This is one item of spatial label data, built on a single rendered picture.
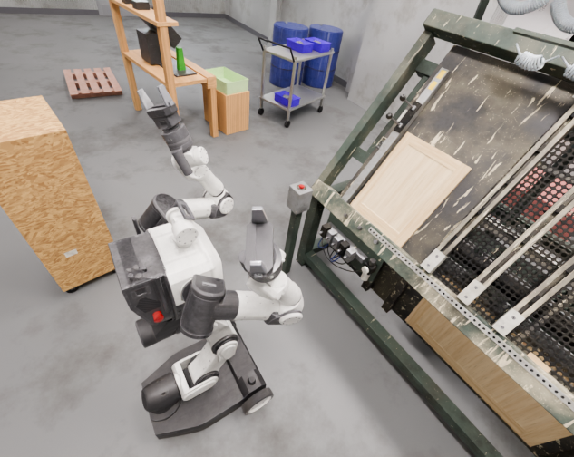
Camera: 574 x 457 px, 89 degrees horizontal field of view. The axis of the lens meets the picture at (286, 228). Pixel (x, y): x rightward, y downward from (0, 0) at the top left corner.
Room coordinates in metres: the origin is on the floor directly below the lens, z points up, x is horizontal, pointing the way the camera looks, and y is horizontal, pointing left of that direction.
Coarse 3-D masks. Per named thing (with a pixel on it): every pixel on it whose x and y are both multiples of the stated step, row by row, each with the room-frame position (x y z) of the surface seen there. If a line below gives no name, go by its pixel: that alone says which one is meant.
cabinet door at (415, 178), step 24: (408, 144) 1.73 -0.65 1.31; (384, 168) 1.67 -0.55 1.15; (408, 168) 1.61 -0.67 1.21; (432, 168) 1.56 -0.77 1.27; (456, 168) 1.50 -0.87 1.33; (360, 192) 1.62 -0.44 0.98; (384, 192) 1.55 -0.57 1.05; (408, 192) 1.50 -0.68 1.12; (432, 192) 1.44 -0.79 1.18; (384, 216) 1.44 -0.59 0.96; (408, 216) 1.39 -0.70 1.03
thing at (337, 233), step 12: (324, 228) 1.45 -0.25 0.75; (336, 228) 1.49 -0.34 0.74; (348, 228) 1.43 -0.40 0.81; (336, 240) 1.36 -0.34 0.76; (348, 240) 1.39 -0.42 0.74; (360, 240) 1.35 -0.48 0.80; (324, 252) 1.38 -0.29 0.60; (348, 252) 1.27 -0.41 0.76; (360, 252) 1.30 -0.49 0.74; (372, 252) 1.27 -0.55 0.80; (360, 264) 1.30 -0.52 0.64; (372, 264) 1.19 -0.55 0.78; (372, 276) 1.21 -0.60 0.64
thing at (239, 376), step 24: (240, 336) 0.88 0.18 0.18; (168, 360) 0.66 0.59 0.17; (240, 360) 0.73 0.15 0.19; (144, 384) 0.51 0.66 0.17; (168, 384) 0.48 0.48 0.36; (192, 384) 0.55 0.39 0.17; (216, 384) 0.57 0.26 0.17; (240, 384) 0.59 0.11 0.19; (264, 384) 0.61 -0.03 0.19; (144, 408) 0.37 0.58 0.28; (168, 408) 0.40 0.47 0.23; (192, 408) 0.43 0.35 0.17; (216, 408) 0.45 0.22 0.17; (168, 432) 0.31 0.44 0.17; (192, 432) 0.34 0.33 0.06
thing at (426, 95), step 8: (448, 72) 1.94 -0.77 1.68; (432, 80) 1.95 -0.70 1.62; (440, 80) 1.92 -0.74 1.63; (424, 96) 1.89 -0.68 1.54; (432, 96) 1.90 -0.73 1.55; (424, 104) 1.88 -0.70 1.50; (416, 112) 1.84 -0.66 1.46; (392, 136) 1.79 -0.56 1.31; (400, 136) 1.80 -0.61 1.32; (384, 144) 1.78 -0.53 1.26; (392, 144) 1.76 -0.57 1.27; (376, 152) 1.76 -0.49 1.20; (384, 152) 1.73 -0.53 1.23; (376, 160) 1.72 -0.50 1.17; (368, 168) 1.70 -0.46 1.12; (360, 176) 1.68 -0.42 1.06; (368, 176) 1.68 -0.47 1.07; (352, 184) 1.67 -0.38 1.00; (360, 184) 1.64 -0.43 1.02; (352, 192) 1.62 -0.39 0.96
